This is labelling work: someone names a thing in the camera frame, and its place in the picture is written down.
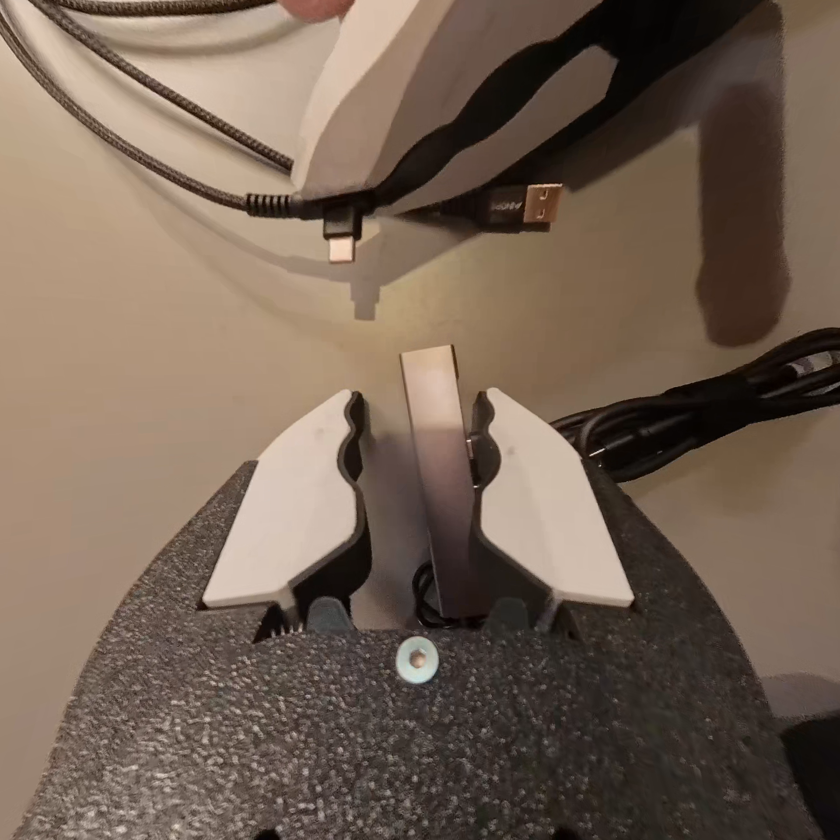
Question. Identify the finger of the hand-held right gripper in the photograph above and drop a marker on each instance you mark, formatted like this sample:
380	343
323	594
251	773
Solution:
407	79
525	124

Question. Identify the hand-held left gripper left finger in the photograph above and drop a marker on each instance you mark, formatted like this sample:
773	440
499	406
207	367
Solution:
289	499

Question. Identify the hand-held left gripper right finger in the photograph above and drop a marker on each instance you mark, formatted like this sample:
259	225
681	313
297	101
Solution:
551	505

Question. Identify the person's right hand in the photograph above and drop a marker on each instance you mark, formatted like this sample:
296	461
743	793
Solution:
318	8

